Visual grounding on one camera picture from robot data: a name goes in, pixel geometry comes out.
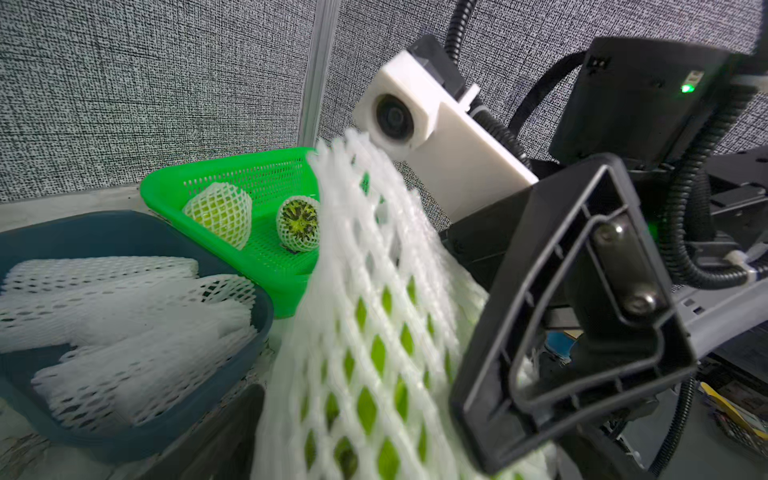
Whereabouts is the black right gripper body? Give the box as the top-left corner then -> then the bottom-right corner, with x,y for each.
440,179 -> 667,313

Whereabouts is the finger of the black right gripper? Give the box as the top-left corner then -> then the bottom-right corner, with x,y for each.
449,153 -> 696,476

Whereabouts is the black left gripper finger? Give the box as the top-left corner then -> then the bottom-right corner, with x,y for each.
141,385 -> 265,479

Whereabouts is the white foam net sleeve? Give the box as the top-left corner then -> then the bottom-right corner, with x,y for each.
276,196 -> 320,253
251,129 -> 488,479
181,181 -> 254,251

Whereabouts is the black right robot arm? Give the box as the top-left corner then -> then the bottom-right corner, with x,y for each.
445,37 -> 767,475

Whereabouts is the white foam net pile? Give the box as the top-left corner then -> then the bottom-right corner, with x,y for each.
1,256 -> 258,433

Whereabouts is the bright green plastic basket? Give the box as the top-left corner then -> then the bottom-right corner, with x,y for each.
140,147 -> 319,319

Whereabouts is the grey-blue plastic tub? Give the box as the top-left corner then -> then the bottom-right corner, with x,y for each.
1,211 -> 274,463

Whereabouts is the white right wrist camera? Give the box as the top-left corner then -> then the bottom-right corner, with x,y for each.
353,50 -> 538,222

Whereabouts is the black corrugated cable conduit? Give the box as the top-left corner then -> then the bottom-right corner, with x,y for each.
443,0 -> 768,478

